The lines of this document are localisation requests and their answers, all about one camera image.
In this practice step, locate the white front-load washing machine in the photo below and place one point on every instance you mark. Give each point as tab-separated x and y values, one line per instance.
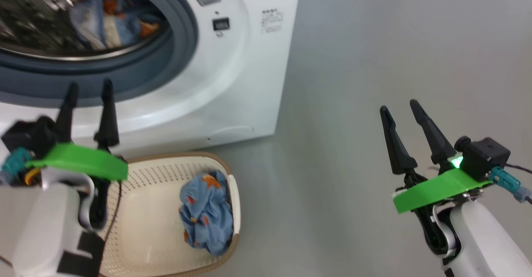
232	73

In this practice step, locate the cream perforated laundry basket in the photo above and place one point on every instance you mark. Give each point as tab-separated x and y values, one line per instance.
149	223

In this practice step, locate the blue and white garment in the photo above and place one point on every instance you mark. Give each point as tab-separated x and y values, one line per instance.
108	23

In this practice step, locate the blue bear-print garment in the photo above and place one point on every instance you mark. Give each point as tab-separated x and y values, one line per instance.
208	214

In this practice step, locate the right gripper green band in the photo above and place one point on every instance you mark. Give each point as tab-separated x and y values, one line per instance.
440	189

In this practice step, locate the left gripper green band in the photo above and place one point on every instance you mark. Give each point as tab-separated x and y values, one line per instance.
83	160

